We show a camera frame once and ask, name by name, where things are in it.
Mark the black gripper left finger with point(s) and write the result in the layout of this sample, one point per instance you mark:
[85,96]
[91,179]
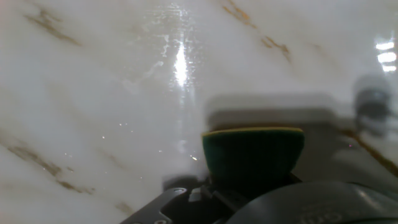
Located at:
[174,208]

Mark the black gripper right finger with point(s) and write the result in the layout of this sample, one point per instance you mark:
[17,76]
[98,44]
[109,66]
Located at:
[294,179]

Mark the green yellow sponge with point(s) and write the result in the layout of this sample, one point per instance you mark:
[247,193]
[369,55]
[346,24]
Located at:
[252,152]

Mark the marble pattern board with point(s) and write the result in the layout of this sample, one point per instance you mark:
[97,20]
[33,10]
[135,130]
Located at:
[77,109]

